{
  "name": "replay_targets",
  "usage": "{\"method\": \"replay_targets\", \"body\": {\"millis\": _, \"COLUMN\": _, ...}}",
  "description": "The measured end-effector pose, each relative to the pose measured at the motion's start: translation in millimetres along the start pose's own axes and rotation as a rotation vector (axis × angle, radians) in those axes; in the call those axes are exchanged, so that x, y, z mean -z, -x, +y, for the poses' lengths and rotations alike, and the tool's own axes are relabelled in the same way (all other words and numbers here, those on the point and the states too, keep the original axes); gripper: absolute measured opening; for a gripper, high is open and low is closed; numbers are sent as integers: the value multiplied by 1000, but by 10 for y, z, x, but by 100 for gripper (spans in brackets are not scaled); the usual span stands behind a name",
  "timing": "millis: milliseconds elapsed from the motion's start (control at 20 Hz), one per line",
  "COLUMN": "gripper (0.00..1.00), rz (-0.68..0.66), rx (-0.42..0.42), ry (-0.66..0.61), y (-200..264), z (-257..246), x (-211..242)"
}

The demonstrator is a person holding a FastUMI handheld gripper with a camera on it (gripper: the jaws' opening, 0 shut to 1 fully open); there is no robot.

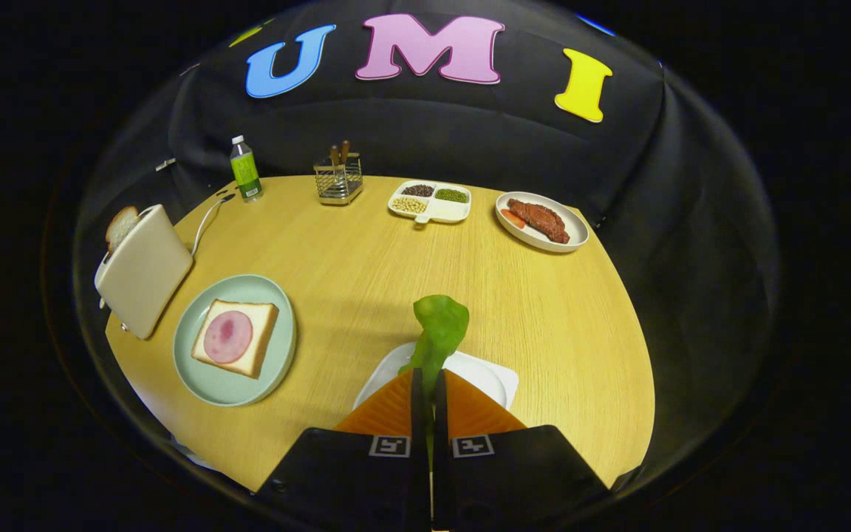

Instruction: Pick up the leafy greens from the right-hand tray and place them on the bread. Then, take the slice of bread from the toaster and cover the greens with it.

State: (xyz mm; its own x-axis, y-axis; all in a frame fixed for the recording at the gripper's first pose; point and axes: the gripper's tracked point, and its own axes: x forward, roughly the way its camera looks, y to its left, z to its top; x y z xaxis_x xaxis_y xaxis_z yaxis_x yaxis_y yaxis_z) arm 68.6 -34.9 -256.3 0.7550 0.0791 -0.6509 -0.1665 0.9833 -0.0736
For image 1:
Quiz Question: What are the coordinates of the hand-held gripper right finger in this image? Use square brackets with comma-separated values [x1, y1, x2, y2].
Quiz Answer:
[431, 368, 611, 532]

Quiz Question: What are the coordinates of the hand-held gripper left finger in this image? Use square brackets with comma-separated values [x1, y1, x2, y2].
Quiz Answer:
[256, 368, 434, 532]

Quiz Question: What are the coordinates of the green lettuce leaf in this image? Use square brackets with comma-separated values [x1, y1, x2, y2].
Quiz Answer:
[398, 295, 471, 396]

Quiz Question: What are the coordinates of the brown-crusted bread slice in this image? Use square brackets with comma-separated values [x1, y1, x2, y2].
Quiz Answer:
[106, 206, 140, 256]

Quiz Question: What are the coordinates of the white square plate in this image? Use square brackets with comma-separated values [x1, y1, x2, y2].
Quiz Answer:
[355, 341, 520, 411]

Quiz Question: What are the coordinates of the pale green round plate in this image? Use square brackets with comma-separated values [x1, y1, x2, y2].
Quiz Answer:
[173, 275, 298, 407]

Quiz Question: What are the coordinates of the square toast slice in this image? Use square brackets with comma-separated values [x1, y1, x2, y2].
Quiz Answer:
[191, 299, 279, 379]

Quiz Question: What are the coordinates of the pink ham slice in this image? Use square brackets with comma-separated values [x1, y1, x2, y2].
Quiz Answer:
[204, 311, 253, 364]

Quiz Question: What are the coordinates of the round white plate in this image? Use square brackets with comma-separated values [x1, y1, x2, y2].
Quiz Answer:
[495, 191, 589, 253]

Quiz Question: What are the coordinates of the brown meat steak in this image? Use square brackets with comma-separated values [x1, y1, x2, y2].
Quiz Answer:
[507, 198, 570, 244]

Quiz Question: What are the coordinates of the white divided bean dish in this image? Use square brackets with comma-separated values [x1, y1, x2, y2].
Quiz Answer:
[387, 180, 472, 225]

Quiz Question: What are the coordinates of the white toaster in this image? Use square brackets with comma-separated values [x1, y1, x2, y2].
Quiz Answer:
[95, 205, 194, 341]

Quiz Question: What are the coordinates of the green label plastic bottle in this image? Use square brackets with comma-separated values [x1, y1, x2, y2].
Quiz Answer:
[230, 135, 264, 202]

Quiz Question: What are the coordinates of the black backdrop cloth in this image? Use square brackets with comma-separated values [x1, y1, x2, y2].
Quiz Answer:
[71, 0, 781, 488]

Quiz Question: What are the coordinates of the wire utensil holder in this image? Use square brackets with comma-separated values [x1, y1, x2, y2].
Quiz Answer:
[313, 153, 364, 206]

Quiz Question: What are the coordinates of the white power cable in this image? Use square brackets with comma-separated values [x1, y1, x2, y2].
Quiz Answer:
[191, 194, 236, 256]

